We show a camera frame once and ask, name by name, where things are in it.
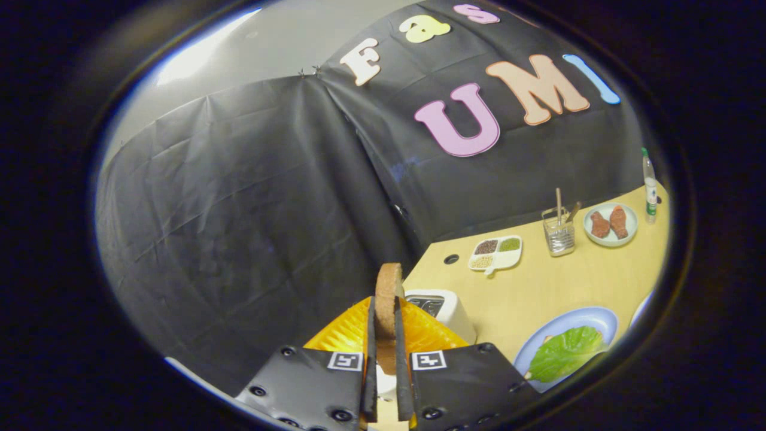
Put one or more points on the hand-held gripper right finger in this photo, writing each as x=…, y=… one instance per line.
x=402, y=383

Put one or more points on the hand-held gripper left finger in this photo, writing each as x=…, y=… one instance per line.
x=371, y=383

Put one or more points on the green lettuce leaf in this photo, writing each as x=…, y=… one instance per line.
x=565, y=353

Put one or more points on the cream white toaster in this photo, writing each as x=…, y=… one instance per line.
x=455, y=314

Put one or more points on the white divided seasoning dish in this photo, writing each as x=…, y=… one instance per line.
x=497, y=256

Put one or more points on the light blue round plate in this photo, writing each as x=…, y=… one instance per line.
x=574, y=317

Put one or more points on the clear utensil holder cup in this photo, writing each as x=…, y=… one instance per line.
x=559, y=239

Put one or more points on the black backdrop cloth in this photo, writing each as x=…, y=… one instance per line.
x=239, y=209

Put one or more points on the light wooden chopstick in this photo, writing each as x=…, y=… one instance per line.
x=558, y=203

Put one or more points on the white rounded plate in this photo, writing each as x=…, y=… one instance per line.
x=641, y=310

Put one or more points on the pale green round plate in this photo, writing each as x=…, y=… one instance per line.
x=610, y=242

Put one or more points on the red meat slice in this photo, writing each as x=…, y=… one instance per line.
x=619, y=222
x=600, y=225

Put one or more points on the clear green-capped water bottle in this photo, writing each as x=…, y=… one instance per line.
x=650, y=197

